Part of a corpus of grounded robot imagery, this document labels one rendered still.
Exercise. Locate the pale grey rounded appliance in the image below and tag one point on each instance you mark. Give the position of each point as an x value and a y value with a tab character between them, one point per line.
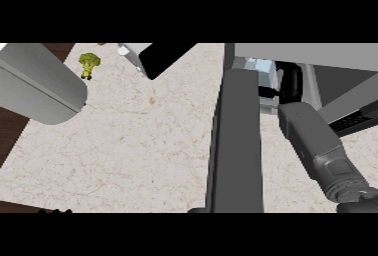
39	86

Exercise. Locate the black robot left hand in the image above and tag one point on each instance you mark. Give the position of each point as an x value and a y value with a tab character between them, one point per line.
55	211

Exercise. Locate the small yellow-green vegetable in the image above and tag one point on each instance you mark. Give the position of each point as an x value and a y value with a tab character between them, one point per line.
101	43

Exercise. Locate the green broccoli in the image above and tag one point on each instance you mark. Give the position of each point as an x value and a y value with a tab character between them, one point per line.
89	62

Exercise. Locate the white and blue milk carton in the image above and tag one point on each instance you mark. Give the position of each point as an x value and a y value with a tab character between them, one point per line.
260	66

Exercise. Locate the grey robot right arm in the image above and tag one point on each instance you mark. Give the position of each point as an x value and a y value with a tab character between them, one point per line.
310	140

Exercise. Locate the grey microwave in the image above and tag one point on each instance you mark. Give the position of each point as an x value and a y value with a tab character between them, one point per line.
304	55

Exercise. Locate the white appliance with black panel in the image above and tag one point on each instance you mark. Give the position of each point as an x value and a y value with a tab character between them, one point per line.
163	56

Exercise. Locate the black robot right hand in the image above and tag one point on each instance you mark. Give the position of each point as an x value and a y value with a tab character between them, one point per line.
291	83

